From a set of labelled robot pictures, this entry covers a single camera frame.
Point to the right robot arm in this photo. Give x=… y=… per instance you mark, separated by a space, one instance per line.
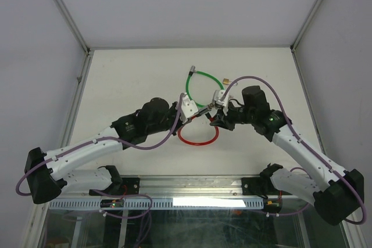
x=332 y=190

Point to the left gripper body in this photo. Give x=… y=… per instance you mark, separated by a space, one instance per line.
x=171 y=117

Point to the brass long-shackle padlock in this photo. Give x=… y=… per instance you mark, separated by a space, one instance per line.
x=227 y=82

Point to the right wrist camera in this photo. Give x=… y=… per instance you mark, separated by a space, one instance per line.
x=220 y=100

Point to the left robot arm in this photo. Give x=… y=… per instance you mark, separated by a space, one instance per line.
x=145 y=129

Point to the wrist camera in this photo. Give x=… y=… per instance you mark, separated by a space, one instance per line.
x=220 y=100
x=188 y=106

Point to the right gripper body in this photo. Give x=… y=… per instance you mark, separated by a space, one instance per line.
x=235 y=115

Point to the red cable lock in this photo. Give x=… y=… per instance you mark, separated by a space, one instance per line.
x=199 y=132

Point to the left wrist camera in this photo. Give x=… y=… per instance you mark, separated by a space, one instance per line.
x=188 y=106

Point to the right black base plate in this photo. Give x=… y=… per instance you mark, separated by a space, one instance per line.
x=257 y=186

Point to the aluminium front rail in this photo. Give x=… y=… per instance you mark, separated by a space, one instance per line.
x=186 y=185

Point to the white slotted cable duct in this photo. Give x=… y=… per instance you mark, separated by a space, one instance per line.
x=182 y=203

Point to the green cable lock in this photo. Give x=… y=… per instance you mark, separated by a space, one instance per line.
x=199 y=85

